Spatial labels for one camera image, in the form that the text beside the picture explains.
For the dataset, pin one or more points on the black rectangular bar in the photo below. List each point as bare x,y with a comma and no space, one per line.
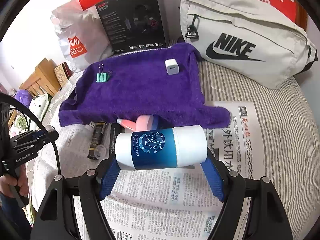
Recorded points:
115,130

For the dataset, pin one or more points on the mint green binder clip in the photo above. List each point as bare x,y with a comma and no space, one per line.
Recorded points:
103,76

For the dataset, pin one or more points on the left hand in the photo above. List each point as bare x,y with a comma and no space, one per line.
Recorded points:
22,182

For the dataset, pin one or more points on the newspaper sheet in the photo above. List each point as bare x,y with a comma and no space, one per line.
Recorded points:
174,203

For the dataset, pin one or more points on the clear plastic cap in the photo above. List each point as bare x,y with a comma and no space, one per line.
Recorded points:
100,152

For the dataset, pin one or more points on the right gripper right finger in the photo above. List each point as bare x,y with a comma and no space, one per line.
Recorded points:
229,187

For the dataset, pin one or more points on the black headset box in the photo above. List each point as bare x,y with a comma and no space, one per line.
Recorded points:
133,25

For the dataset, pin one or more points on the grey Nike waist bag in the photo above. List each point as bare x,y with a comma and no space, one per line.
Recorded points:
249,37

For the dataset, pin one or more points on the striped mattress cover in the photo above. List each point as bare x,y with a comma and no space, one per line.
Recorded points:
290,138

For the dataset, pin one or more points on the blue white cylinder bottle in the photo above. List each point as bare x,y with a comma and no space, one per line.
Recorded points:
162,148

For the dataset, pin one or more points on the patterned book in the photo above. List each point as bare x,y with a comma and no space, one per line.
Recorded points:
63,73

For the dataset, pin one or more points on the black gold rectangular box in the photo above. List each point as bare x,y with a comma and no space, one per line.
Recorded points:
97,139

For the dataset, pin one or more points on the pink tube white cap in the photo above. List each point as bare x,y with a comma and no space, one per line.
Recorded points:
127,124

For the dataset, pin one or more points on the white Miniso plastic bag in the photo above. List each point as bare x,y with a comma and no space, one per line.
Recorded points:
81,35

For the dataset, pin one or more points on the purple plush toy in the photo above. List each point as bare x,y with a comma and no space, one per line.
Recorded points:
24,97

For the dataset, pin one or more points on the white patterned bedding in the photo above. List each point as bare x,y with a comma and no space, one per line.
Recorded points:
38,107

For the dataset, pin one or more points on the white charger cube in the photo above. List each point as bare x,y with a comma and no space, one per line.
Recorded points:
172,66

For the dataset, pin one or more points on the purple towel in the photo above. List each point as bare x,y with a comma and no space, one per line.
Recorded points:
139,85

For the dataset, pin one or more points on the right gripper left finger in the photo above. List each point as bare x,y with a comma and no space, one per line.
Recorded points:
94,186

